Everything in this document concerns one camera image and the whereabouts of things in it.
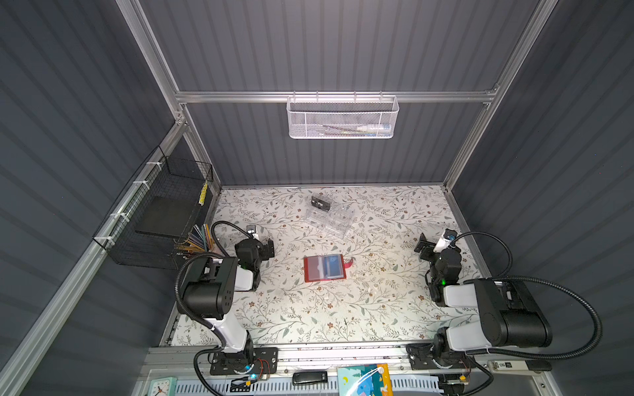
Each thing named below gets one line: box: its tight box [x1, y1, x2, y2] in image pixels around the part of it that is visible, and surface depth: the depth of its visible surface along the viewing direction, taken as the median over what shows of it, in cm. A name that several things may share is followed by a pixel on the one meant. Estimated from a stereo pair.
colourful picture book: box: [336, 363, 393, 396], surface depth 71 cm
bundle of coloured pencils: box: [174, 223, 215, 255], surface depth 90 cm
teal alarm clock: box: [147, 377, 178, 396], surface depth 69 cm
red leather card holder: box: [303, 254, 354, 283], surface depth 94 cm
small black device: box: [292, 371, 328, 386], surface depth 69 cm
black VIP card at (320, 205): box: [311, 196, 331, 213], surface depth 107 cm
